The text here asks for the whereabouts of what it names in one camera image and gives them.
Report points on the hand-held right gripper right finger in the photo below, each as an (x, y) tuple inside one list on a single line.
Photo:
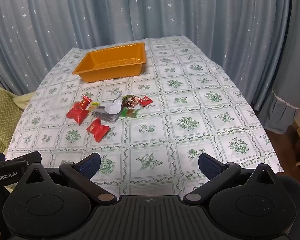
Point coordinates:
[(209, 166)]

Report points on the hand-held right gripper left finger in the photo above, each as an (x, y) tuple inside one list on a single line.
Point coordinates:
[(93, 164)]

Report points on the large red snack packet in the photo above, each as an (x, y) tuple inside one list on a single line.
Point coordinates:
[(98, 130), (76, 113)]

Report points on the silver snack sachet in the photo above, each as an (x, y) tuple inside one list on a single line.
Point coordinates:
[(103, 115)]

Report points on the yellow-green candy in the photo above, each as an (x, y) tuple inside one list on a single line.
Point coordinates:
[(95, 104)]

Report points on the green candy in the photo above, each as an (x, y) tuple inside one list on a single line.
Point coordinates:
[(129, 113)]

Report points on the small red candy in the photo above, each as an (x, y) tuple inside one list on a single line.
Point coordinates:
[(86, 101)]

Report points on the brown candy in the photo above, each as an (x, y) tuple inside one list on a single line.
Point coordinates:
[(130, 101)]

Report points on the small red packet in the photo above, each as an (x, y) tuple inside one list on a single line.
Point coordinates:
[(145, 101)]

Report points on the orange plastic tray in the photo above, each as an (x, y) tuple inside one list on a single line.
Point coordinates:
[(110, 60)]

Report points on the green zigzag cushion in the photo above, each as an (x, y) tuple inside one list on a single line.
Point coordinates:
[(1, 115)]

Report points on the blue curtain with lace trim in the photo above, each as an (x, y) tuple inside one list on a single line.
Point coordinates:
[(290, 67)]

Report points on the blue starry curtain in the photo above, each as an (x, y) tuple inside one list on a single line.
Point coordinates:
[(140, 10)]

